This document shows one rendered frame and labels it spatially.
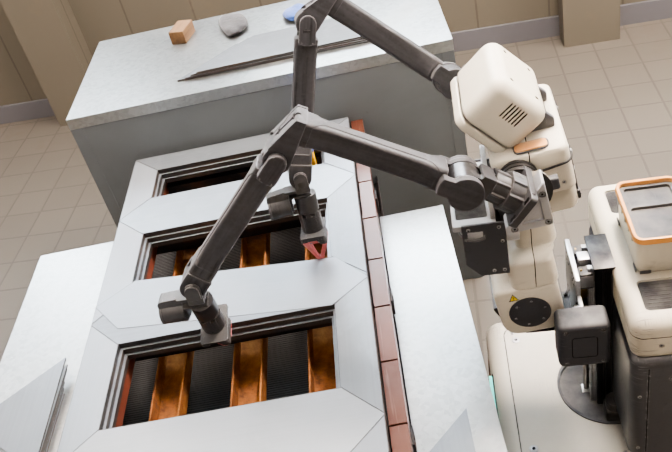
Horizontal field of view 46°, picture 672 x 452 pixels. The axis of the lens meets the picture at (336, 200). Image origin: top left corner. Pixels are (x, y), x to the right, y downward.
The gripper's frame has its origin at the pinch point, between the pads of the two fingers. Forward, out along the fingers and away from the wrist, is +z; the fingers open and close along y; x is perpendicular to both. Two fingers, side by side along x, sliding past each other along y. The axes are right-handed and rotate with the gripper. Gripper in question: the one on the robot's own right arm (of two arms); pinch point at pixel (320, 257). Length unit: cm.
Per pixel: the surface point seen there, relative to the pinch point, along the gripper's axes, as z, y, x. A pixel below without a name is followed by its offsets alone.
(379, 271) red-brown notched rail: 4.6, 4.6, 14.9
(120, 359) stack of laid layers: 6, 23, -52
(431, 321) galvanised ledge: 20.1, 8.8, 25.9
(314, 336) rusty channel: 19.8, 7.4, -5.8
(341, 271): 1.2, 7.0, 5.5
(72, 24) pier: -20, -276, -150
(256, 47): -36, -86, -17
